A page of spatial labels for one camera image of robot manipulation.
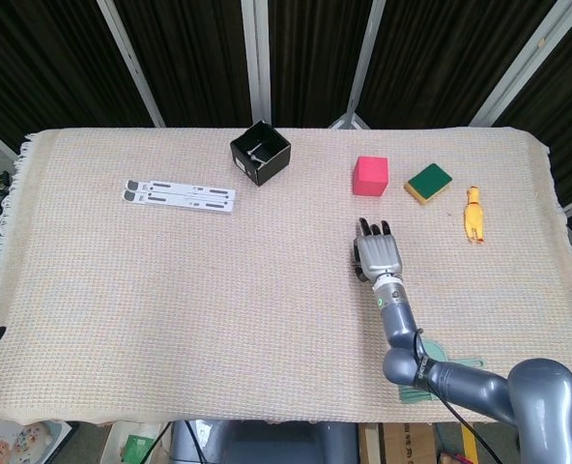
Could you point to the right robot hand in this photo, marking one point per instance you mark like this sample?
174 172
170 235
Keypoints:
380 253

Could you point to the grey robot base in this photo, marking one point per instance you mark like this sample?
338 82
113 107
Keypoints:
266 442

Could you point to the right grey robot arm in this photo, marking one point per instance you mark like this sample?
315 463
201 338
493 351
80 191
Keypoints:
537 396

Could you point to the red foam cube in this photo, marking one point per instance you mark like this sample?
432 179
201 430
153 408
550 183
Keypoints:
370 178

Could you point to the green and yellow sponge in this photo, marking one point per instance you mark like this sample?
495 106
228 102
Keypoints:
429 181

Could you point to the yellow rubber chicken toy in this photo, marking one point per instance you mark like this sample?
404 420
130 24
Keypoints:
473 217

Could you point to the teal dustpan brush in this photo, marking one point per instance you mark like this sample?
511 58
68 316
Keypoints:
438 350

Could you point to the black open cardboard box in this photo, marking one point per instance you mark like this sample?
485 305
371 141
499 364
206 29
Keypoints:
272 169

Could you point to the small metal bolt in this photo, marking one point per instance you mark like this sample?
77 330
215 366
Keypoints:
253 152
261 159

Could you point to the beige woven tablecloth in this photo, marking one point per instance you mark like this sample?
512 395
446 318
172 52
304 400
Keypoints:
194 299

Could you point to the brown cardboard box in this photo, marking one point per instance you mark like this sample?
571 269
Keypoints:
397 444

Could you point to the white folded laptop stand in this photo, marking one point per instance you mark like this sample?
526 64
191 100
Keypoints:
180 195

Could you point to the green packet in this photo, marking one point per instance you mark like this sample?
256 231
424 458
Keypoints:
138 449

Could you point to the illustrated picture book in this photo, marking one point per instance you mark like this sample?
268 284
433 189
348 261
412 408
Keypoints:
15 442

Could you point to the white frame post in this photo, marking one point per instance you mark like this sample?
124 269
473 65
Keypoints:
363 63
130 63
257 63
523 63

